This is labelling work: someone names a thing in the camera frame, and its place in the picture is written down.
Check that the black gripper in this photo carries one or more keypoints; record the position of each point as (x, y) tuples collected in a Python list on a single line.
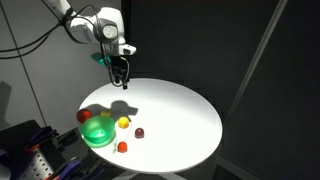
[(119, 62)]

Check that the yellow plastic fruit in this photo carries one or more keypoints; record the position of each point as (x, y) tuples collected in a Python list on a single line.
[(123, 122), (106, 113)]

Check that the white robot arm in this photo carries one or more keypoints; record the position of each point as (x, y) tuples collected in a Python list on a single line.
[(86, 26)]

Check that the green translucent bowl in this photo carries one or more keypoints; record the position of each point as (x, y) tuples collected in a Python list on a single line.
[(97, 131)]

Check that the red plastic apple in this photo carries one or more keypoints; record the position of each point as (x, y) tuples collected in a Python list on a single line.
[(83, 115)]

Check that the dark red plastic plum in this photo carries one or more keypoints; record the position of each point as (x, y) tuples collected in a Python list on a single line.
[(139, 133)]

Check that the white round table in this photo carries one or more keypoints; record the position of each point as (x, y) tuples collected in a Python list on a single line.
[(166, 116)]

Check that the orange red plastic strawberry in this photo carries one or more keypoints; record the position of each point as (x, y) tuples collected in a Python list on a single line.
[(122, 147)]

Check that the purple orange spring clamp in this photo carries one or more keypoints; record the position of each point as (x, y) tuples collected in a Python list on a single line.
[(68, 168), (38, 136)]

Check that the black workbench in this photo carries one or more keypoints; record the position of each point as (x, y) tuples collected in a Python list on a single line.
[(16, 130)]

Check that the perforated metal board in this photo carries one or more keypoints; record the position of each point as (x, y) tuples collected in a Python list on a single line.
[(36, 166)]

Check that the white rounded object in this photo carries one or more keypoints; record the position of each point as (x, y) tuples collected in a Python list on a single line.
[(4, 172)]

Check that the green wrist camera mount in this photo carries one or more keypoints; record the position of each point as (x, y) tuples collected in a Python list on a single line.
[(100, 58)]

